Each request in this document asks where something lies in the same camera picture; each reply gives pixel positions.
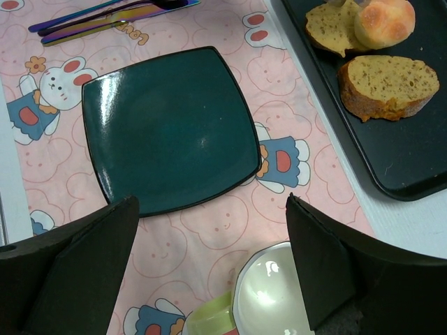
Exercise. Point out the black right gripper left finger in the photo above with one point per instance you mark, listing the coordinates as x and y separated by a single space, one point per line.
66 281

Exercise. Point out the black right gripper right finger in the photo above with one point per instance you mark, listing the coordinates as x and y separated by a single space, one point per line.
352 283

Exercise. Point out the bread slice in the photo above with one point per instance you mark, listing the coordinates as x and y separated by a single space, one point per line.
386 87
332 28

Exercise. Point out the round bread bun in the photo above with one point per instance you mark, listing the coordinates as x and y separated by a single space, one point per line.
381 24

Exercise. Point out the green and white cup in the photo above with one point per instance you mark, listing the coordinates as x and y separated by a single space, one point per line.
265 299

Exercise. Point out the pink bunny placemat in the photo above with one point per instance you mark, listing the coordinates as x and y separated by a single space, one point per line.
188 257

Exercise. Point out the black baking tray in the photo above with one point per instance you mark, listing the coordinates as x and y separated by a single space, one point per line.
405 158

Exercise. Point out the dark green square plate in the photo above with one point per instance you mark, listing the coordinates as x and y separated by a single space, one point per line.
173 131

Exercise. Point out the iridescent fork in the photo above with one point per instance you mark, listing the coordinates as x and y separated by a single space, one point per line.
53 22

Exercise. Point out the iridescent knife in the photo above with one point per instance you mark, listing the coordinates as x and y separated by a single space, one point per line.
75 32

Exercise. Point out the iridescent spoon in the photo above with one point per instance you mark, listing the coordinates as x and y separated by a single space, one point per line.
127 12

